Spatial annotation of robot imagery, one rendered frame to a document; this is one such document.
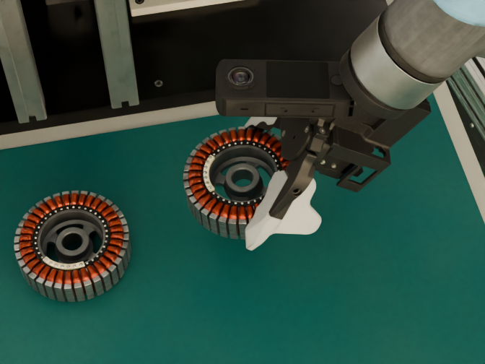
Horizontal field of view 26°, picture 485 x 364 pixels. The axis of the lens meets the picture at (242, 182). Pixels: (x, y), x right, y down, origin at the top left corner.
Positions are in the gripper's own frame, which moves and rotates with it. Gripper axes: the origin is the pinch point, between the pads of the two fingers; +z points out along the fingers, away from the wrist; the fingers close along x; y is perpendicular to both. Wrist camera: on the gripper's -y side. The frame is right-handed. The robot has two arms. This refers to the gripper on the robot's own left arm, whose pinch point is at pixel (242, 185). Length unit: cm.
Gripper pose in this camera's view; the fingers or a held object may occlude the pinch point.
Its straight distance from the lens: 101.0
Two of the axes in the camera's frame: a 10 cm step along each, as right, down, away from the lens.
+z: -5.0, 4.9, 7.1
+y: 8.7, 2.8, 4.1
